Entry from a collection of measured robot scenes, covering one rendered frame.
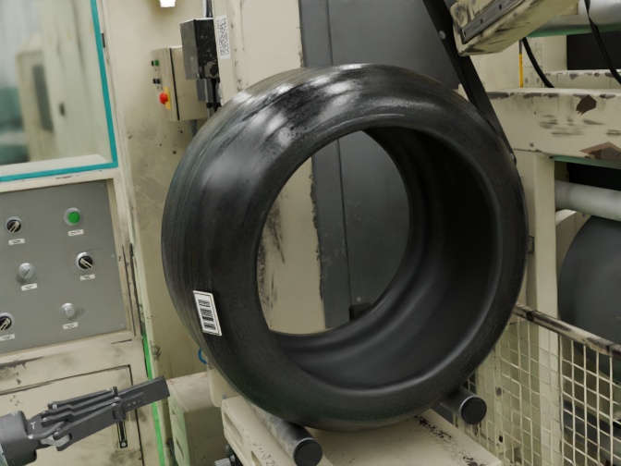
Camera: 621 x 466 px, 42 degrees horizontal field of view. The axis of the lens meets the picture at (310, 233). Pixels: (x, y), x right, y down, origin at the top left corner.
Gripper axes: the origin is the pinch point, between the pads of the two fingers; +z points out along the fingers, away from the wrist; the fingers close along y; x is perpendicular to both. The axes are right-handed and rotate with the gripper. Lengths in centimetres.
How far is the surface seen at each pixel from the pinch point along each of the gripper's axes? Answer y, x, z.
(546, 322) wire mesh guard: -5, 10, 66
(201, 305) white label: -9.2, -13.1, 10.1
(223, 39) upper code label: 32, -46, 33
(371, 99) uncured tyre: -11, -34, 40
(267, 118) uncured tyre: -8.7, -35.1, 25.3
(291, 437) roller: -7.7, 11.3, 18.0
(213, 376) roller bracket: 23.5, 11.2, 13.9
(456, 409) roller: -9.2, 16.5, 44.7
